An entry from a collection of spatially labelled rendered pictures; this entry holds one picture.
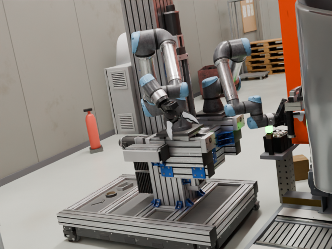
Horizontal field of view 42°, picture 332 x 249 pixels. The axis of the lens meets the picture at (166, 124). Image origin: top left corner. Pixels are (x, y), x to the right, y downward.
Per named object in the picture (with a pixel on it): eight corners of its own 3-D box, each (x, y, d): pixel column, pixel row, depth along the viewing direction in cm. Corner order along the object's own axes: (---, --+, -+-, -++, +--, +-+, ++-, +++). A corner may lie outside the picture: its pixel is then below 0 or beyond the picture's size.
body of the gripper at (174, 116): (182, 120, 210) (168, 102, 214) (183, 113, 202) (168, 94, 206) (169, 128, 208) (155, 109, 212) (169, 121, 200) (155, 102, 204)
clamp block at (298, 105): (301, 110, 229) (300, 101, 228) (284, 111, 234) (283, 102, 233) (304, 108, 233) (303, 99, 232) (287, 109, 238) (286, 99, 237)
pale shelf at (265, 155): (282, 160, 303) (282, 156, 302) (260, 159, 313) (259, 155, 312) (302, 142, 337) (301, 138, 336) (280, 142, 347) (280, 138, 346)
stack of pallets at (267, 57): (246, 76, 1083) (242, 44, 1066) (255, 71, 1148) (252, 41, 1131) (292, 72, 1026) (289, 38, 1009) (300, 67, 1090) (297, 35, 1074)
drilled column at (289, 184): (292, 204, 329) (287, 151, 321) (279, 203, 335) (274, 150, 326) (297, 199, 337) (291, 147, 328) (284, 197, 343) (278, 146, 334)
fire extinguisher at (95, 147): (95, 148, 601) (87, 106, 589) (109, 148, 588) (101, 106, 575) (83, 153, 580) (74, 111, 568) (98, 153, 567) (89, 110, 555)
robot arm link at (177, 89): (175, 36, 251) (189, 102, 223) (156, 39, 251) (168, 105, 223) (174, 20, 242) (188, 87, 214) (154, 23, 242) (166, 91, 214)
